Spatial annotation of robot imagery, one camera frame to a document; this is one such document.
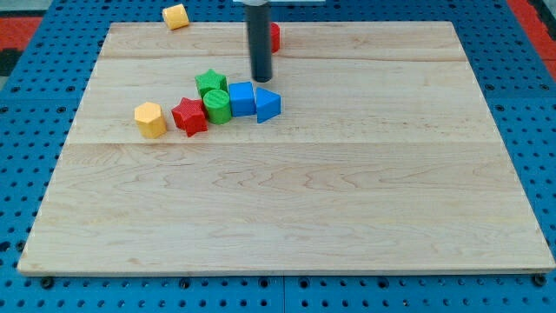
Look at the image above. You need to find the blue triangle block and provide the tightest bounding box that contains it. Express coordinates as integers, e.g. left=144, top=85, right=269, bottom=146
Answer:
left=255, top=87, right=281, bottom=123

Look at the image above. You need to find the blue cube block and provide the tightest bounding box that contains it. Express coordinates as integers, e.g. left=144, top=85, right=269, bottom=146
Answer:
left=228, top=82, right=256, bottom=117

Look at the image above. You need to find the green cylinder block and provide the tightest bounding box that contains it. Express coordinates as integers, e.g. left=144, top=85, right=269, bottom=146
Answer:
left=203, top=90, right=232, bottom=124

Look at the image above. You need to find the red star block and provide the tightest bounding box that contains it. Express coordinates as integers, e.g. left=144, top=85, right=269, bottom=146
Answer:
left=171, top=97, right=208, bottom=137

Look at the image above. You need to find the green star block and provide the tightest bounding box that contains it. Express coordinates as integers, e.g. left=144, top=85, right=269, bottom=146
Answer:
left=195, top=69, right=228, bottom=97

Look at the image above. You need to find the light wooden board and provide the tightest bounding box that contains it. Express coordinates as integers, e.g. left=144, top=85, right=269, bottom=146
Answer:
left=17, top=22, right=555, bottom=276

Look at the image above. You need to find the red block behind rod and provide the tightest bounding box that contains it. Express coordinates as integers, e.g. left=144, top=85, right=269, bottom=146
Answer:
left=270, top=23, right=281, bottom=53

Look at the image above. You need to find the yellow hexagon block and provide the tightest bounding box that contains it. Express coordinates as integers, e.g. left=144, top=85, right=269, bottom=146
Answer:
left=134, top=102, right=168, bottom=139

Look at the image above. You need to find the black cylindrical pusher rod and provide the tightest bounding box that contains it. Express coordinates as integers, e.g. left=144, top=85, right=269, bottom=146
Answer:
left=244, top=0, right=273, bottom=83

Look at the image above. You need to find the yellow block at top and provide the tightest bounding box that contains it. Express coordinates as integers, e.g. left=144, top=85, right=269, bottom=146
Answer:
left=162, top=3, right=189, bottom=30

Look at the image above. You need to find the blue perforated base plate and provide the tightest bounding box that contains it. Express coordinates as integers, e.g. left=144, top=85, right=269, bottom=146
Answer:
left=1, top=0, right=555, bottom=312

